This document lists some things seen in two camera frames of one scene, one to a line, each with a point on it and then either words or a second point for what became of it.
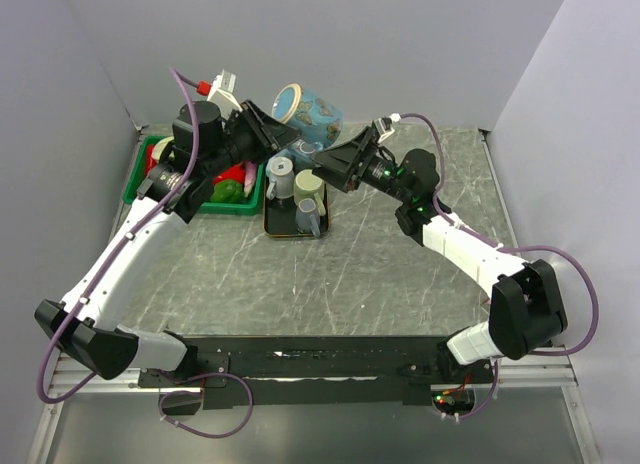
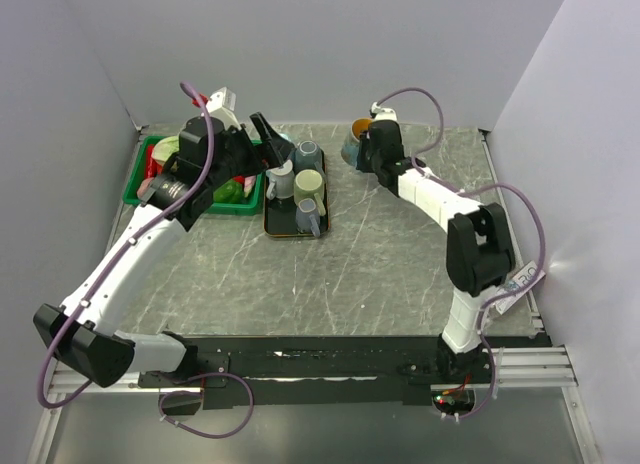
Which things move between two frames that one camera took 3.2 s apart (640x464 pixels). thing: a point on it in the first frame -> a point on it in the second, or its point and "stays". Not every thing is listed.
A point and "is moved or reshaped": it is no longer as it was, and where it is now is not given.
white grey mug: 280,172 stays
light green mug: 308,185 stays
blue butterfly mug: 316,117 is moved or reshaped
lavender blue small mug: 307,217 stays
